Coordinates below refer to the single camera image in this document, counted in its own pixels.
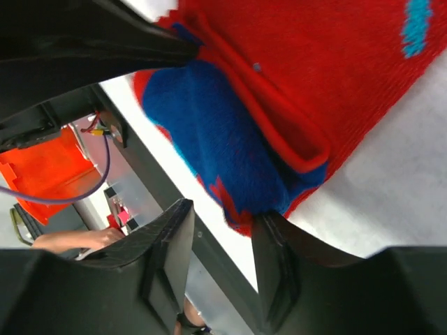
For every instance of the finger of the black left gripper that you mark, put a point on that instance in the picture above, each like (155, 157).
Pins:
(119, 34)

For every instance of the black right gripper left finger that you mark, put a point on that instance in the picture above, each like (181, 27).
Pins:
(142, 279)

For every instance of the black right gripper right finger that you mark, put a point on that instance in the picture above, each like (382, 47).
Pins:
(279, 247)

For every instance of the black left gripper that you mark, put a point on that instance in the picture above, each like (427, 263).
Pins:
(29, 78)

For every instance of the red blue patterned towel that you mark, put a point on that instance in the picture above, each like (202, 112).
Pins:
(282, 92)

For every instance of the person's bare hand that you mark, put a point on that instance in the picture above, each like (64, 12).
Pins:
(60, 242)

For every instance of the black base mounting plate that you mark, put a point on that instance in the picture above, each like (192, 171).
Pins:
(215, 284)

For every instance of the orange plastic box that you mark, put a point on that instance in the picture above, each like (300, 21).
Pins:
(51, 170)

